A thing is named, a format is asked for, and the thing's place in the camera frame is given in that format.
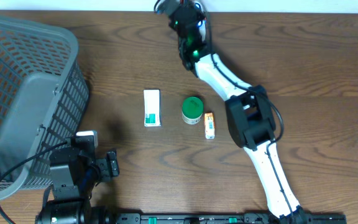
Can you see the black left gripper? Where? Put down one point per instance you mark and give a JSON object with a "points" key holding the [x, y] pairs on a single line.
{"points": [[108, 167]]}

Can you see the white Panadol box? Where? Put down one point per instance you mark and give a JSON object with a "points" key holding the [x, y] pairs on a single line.
{"points": [[152, 108]]}

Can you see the green lid jar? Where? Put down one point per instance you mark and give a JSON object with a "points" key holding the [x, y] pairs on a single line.
{"points": [[192, 110]]}

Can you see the orange small box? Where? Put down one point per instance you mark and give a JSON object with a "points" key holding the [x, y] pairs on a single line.
{"points": [[209, 126]]}

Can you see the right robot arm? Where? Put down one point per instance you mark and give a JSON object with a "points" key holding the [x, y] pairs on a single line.
{"points": [[251, 117]]}

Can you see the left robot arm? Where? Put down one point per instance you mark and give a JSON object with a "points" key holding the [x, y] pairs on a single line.
{"points": [[75, 173]]}

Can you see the grey plastic basket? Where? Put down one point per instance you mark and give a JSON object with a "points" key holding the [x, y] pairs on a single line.
{"points": [[43, 97]]}

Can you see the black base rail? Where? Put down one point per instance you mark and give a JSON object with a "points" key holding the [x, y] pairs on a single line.
{"points": [[246, 218]]}

